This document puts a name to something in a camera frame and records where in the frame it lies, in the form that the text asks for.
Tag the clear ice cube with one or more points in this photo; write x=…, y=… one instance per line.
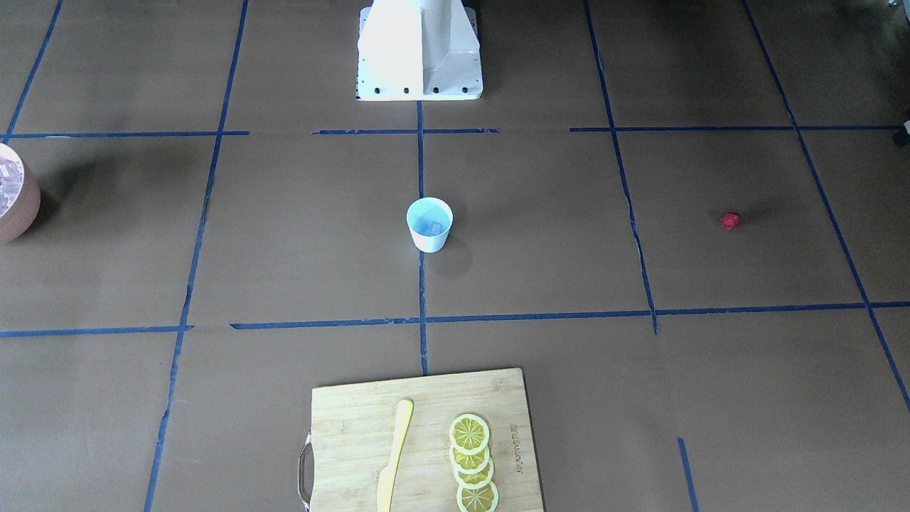
x=436, y=228

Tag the light blue plastic cup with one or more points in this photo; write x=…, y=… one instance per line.
x=419, y=214

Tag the pile of clear ice cubes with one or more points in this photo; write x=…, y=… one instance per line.
x=12, y=181

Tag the yellow plastic knife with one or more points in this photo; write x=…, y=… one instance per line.
x=387, y=476

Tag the lemon slice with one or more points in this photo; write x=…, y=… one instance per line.
x=470, y=463
x=482, y=499
x=469, y=434
x=475, y=480

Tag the bamboo cutting board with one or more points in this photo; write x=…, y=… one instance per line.
x=350, y=436

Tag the red crochet strawberry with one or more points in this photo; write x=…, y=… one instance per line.
x=731, y=221

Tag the pink bowl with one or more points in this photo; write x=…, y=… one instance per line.
x=20, y=195

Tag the white camera mast with base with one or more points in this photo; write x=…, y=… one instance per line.
x=418, y=51

